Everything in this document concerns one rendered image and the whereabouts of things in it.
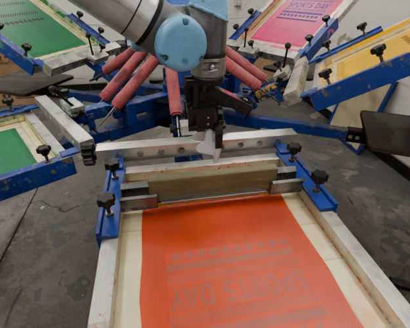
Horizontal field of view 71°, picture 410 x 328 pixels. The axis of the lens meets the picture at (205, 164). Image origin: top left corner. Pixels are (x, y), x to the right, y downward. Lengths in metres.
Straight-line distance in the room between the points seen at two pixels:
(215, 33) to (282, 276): 0.52
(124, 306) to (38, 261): 1.57
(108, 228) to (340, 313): 0.52
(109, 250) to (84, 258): 1.38
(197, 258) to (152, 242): 0.12
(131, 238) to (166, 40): 0.50
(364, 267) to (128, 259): 0.51
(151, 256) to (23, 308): 1.36
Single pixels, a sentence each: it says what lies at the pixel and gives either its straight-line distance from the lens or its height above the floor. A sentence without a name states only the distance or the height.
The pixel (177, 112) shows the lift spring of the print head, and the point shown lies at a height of 1.06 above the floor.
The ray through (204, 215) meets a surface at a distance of 0.80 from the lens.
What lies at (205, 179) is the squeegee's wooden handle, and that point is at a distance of 0.77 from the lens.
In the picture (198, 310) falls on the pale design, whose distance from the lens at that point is 0.63.
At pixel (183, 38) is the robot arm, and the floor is 1.43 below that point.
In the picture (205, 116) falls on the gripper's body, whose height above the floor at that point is 1.24.
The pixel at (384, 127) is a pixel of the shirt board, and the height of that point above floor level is 0.95.
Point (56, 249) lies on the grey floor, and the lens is 2.20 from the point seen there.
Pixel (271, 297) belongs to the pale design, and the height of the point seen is 0.96.
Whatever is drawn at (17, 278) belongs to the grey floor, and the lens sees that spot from 2.15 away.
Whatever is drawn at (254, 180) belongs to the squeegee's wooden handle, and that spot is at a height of 1.03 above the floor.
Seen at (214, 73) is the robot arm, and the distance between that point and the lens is 0.62.
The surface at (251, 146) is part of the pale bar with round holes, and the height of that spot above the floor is 1.01.
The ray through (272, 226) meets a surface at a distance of 0.79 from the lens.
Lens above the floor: 1.50
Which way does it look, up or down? 33 degrees down
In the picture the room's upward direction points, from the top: straight up
